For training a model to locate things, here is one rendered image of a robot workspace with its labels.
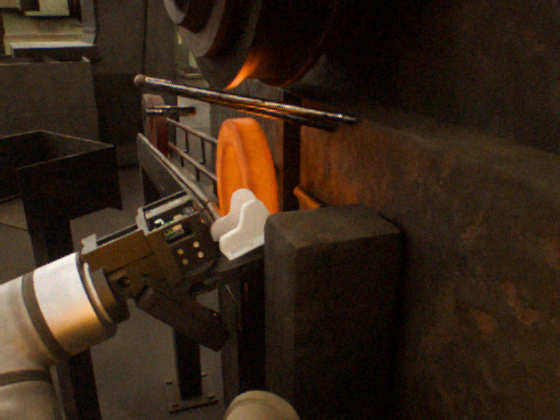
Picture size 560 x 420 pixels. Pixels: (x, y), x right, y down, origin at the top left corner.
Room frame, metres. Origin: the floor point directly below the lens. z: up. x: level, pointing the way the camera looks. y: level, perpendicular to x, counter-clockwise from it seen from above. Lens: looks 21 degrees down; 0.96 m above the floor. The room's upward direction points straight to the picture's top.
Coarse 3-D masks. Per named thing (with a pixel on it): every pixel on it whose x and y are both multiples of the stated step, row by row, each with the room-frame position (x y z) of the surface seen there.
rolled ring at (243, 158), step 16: (224, 128) 0.64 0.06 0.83; (240, 128) 0.59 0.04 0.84; (256, 128) 0.59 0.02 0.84; (224, 144) 0.64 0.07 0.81; (240, 144) 0.57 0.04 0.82; (256, 144) 0.57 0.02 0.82; (224, 160) 0.66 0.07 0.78; (240, 160) 0.56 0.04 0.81; (256, 160) 0.55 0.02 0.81; (272, 160) 0.56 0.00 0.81; (224, 176) 0.67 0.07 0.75; (240, 176) 0.68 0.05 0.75; (256, 176) 0.54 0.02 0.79; (272, 176) 0.54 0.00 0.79; (224, 192) 0.67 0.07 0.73; (256, 192) 0.53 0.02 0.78; (272, 192) 0.54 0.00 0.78; (224, 208) 0.66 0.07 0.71; (272, 208) 0.53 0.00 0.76
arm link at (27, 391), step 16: (0, 384) 0.34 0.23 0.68; (16, 384) 0.35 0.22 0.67; (32, 384) 0.35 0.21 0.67; (48, 384) 0.37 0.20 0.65; (0, 400) 0.33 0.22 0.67; (16, 400) 0.33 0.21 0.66; (32, 400) 0.34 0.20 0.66; (48, 400) 0.35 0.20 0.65; (0, 416) 0.30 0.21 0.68; (16, 416) 0.32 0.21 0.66; (32, 416) 0.33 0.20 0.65; (48, 416) 0.34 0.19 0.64
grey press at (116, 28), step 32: (32, 0) 3.65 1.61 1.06; (96, 0) 3.30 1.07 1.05; (128, 0) 3.38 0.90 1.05; (160, 0) 3.47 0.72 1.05; (96, 32) 3.30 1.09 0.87; (128, 32) 3.37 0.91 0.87; (160, 32) 3.46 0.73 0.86; (96, 64) 3.27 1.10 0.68; (128, 64) 3.36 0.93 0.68; (160, 64) 3.46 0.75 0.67; (96, 96) 3.25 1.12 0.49; (128, 96) 3.34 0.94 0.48; (128, 128) 3.33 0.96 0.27; (128, 160) 3.33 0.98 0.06
